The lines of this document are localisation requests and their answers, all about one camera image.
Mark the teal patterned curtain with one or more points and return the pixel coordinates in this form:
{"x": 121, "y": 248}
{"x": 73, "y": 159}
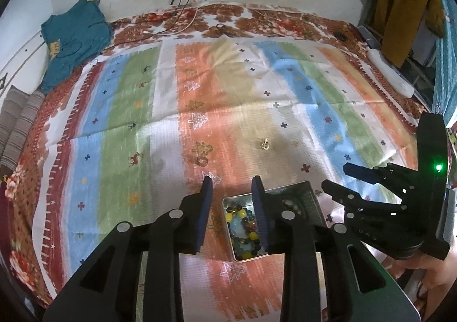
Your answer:
{"x": 448, "y": 58}

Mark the silver metal tin box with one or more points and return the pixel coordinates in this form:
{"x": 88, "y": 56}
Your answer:
{"x": 307, "y": 197}

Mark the colourful striped mat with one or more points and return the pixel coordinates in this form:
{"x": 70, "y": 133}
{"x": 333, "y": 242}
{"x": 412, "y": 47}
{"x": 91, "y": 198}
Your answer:
{"x": 125, "y": 93}

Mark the brown floral blanket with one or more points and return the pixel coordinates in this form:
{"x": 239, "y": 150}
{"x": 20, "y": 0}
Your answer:
{"x": 250, "y": 18}

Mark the mustard hanging garment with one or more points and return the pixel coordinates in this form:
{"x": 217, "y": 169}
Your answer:
{"x": 403, "y": 4}

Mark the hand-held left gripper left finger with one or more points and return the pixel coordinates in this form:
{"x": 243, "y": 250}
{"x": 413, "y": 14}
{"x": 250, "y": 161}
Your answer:
{"x": 204, "y": 207}

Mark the teal shirt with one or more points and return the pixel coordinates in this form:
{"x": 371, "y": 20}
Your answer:
{"x": 75, "y": 40}

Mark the grey box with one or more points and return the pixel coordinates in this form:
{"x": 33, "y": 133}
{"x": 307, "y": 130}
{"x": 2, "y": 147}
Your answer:
{"x": 369, "y": 36}

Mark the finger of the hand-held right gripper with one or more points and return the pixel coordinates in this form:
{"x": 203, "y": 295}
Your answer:
{"x": 342, "y": 195}
{"x": 360, "y": 172}

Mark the striped grey cushion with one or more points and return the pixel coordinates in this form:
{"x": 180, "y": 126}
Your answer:
{"x": 19, "y": 122}

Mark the white oblong object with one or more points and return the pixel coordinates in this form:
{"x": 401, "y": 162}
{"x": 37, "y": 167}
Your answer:
{"x": 389, "y": 72}

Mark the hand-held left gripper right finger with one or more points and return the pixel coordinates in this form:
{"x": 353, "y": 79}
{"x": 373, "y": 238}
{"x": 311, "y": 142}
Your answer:
{"x": 260, "y": 207}

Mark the white headboard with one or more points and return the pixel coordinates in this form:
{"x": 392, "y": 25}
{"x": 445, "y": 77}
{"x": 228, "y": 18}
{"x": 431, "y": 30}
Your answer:
{"x": 18, "y": 58}

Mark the small black object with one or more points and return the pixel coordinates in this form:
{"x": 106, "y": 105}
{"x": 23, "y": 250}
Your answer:
{"x": 341, "y": 36}

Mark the person's right hand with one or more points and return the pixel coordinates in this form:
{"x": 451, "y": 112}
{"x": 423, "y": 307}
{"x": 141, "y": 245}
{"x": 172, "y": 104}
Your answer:
{"x": 437, "y": 274}

